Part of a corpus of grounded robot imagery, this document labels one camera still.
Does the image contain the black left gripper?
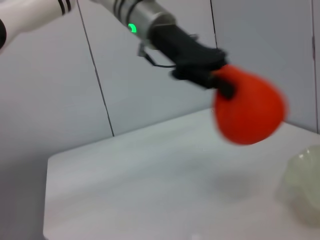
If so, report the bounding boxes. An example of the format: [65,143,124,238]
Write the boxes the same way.
[149,23,236,100]

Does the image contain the red-orange fruit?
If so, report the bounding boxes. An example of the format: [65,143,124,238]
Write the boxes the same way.
[211,63,290,146]

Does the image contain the green glass fruit plate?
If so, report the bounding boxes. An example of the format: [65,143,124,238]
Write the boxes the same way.
[274,144,320,227]

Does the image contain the left wrist cable with plugs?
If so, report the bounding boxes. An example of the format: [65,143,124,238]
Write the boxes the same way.
[136,42,179,69]

